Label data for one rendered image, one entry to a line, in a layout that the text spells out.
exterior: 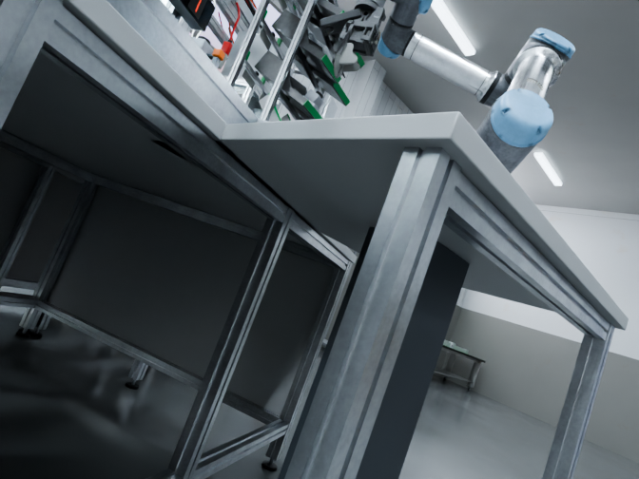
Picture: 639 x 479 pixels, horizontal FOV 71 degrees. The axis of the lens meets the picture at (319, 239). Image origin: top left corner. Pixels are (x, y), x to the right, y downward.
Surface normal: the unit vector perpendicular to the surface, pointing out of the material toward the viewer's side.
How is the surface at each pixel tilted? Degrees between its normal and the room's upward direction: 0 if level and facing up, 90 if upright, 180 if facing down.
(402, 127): 90
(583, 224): 90
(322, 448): 90
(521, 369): 90
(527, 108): 65
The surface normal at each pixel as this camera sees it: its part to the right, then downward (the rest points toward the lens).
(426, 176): -0.65, -0.34
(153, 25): 0.90, 0.29
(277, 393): -0.26, -0.22
